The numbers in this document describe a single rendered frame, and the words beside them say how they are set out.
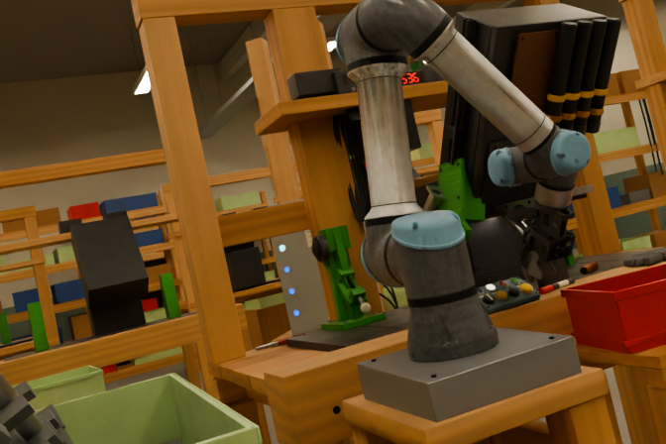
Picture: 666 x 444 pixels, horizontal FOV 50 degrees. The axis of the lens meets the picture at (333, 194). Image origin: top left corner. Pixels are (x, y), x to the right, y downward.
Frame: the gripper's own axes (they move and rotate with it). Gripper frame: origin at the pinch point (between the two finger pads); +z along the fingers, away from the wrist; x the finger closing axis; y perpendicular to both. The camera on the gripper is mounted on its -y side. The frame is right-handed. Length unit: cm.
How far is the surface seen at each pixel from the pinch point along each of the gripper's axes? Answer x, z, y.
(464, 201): 3.1, -3.1, -30.2
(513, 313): -6.6, 5.9, 4.1
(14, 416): -106, -21, 23
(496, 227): 23.0, 13.8, -38.8
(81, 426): -98, 5, 1
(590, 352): -1.9, 4.3, 22.2
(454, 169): 4.5, -8.4, -37.9
